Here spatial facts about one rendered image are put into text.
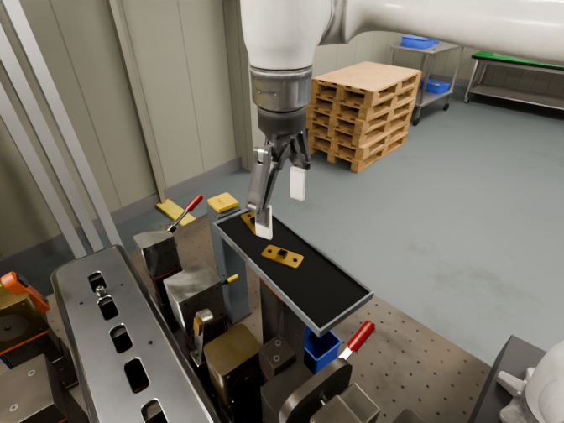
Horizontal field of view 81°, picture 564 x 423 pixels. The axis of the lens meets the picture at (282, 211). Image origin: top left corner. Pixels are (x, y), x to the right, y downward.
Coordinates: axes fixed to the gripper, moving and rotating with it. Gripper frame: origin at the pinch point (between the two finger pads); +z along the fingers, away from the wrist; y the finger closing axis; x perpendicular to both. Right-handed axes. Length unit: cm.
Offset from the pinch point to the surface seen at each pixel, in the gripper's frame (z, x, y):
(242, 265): 33.7, -19.6, -11.6
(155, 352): 27.5, -17.8, 22.9
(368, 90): 48, -48, -257
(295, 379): 19.6, 12.0, 18.3
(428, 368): 58, 37, -21
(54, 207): 70, -161, -30
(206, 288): 16.5, -12.1, 11.2
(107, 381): 27.5, -21.8, 31.7
